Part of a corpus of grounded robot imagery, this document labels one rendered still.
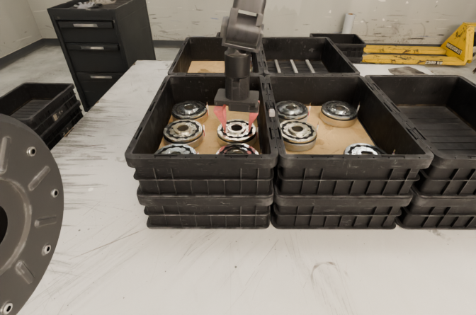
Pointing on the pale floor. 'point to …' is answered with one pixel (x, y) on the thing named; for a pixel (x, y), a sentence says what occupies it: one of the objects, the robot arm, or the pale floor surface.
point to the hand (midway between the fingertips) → (236, 127)
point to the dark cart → (102, 41)
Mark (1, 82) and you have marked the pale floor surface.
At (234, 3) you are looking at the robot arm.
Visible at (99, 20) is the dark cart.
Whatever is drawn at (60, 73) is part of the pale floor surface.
